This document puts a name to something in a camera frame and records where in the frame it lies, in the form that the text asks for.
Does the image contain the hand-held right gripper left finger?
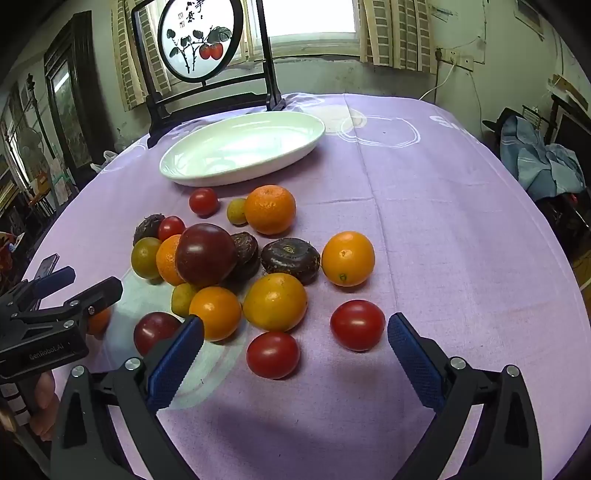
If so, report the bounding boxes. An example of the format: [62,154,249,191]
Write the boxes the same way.
[50,315,205,480]

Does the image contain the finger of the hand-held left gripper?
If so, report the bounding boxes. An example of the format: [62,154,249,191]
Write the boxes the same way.
[39,276,124,324]
[21,266,77,305]

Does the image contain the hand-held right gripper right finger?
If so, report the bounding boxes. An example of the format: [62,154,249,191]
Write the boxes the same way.
[387,312,543,480]

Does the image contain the smooth orange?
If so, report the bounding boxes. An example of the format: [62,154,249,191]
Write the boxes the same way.
[85,305,112,336]
[156,234,185,287]
[189,286,243,342]

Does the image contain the small yellow-green fruit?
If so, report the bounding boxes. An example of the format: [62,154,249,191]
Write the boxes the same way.
[171,282,200,318]
[226,198,250,226]

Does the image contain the small red cherry tomato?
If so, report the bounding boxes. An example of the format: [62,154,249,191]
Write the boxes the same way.
[157,215,186,242]
[189,187,219,217]

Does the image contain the large dark purple tomato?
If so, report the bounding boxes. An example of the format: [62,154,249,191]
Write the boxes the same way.
[175,223,238,288]

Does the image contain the golden yellow orange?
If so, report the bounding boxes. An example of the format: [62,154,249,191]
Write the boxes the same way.
[243,272,308,332]
[321,231,376,287]

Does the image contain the dark wrinkled passion fruit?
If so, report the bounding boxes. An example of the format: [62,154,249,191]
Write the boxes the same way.
[229,232,260,278]
[132,213,166,246]

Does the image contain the large dark passion fruit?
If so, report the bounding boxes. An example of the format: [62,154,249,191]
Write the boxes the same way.
[260,237,321,285]

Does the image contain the white oval plate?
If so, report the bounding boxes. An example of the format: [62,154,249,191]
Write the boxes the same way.
[159,112,326,188]

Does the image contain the person's left hand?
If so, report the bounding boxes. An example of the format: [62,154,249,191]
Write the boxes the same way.
[28,371,61,441]

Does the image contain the smartphone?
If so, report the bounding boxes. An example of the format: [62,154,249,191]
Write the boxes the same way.
[34,253,61,280]

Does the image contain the dark red tomato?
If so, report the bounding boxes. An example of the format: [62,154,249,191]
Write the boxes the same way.
[133,311,182,357]

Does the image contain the green-yellow tomato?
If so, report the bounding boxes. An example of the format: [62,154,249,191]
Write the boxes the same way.
[131,237,162,280]

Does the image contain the white plastic bag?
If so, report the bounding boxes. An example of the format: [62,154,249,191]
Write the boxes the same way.
[90,150,123,174]

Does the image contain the purple printed tablecloth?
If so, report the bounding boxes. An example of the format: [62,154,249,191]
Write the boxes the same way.
[21,92,580,480]

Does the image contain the dark wooden cabinet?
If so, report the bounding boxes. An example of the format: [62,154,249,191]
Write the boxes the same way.
[44,11,114,171]

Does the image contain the bumpy mandarin orange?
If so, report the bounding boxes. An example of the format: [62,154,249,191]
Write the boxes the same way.
[244,185,297,236]

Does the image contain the beige patterned curtain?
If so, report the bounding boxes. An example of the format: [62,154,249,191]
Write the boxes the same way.
[358,0,437,75]
[111,0,174,112]

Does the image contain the blue cloth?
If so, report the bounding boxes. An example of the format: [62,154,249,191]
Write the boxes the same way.
[501,115,587,201]

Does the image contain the black chair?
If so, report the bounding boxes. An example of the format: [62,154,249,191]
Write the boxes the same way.
[482,107,522,153]

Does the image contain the black framed round painting screen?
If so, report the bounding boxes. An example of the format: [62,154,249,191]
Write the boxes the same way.
[131,0,288,149]

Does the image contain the window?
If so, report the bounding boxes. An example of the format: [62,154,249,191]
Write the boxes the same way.
[263,0,361,58]

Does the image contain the white power cable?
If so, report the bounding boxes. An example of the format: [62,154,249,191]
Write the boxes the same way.
[418,60,458,102]

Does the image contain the white wall socket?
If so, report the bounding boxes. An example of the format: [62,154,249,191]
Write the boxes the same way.
[434,46,476,72]

